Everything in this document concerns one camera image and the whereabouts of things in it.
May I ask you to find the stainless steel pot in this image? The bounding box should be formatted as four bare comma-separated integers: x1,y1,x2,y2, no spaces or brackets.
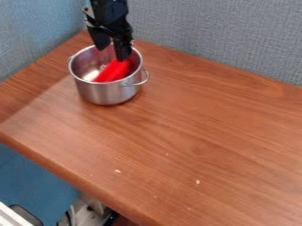
66,45,149,106

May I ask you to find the white box under table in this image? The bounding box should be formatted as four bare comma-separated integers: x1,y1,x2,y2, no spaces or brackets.
56,194,118,226

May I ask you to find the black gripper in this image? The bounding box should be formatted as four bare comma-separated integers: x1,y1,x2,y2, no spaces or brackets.
82,0,133,62

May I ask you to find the grey device bottom left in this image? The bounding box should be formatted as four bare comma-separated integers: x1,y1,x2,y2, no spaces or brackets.
0,201,44,226

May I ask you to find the red plastic block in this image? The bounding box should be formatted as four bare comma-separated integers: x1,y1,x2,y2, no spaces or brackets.
93,59,130,82

